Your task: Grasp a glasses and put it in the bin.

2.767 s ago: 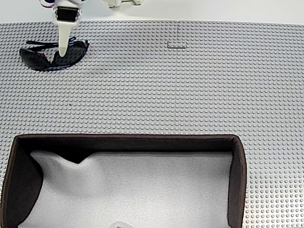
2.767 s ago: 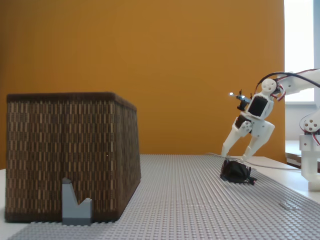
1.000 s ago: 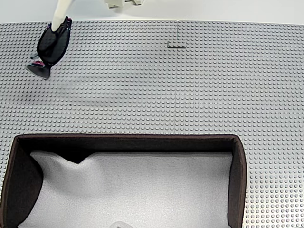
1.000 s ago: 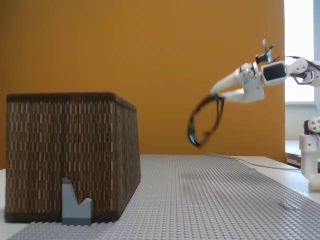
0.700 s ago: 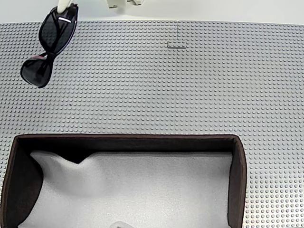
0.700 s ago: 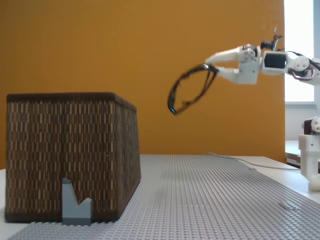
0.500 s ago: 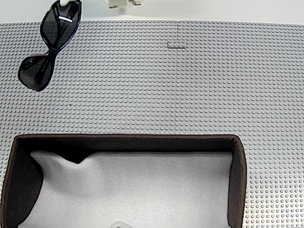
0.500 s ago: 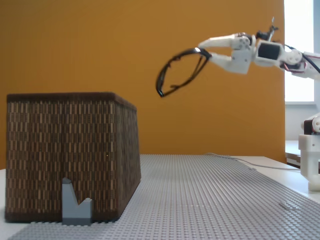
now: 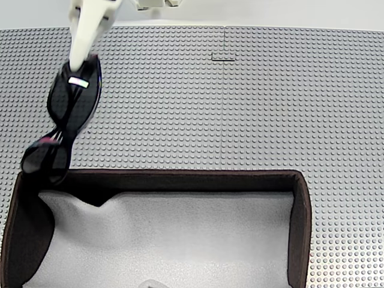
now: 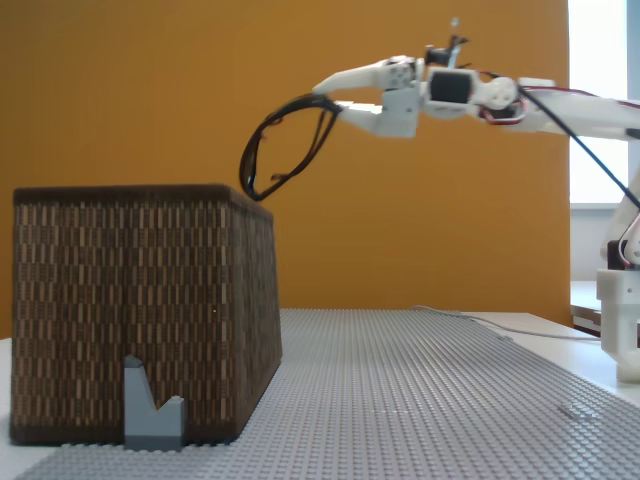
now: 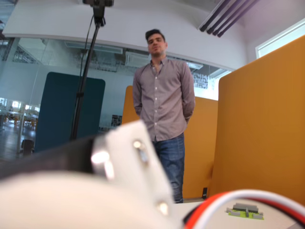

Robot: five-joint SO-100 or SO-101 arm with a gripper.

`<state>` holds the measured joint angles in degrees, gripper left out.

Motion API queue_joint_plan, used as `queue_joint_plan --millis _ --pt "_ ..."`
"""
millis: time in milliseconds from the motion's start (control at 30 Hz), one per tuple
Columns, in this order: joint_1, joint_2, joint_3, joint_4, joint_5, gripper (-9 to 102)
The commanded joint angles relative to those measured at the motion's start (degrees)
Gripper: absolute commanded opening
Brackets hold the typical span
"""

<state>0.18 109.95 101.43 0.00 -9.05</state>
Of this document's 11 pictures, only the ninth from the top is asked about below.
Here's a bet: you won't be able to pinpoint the black sunglasses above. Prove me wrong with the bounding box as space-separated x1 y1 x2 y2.
20 53 103 188

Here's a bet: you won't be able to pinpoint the brown woven fabric bin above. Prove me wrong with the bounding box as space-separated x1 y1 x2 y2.
0 169 314 288

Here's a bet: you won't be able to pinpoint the grey studded baseplate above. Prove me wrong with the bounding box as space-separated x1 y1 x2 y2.
0 26 226 241
223 25 384 288

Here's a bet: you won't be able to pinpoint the small grey connector plate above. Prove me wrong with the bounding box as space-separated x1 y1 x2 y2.
211 51 236 62

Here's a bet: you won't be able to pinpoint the white foam liner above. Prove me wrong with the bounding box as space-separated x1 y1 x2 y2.
22 190 295 288

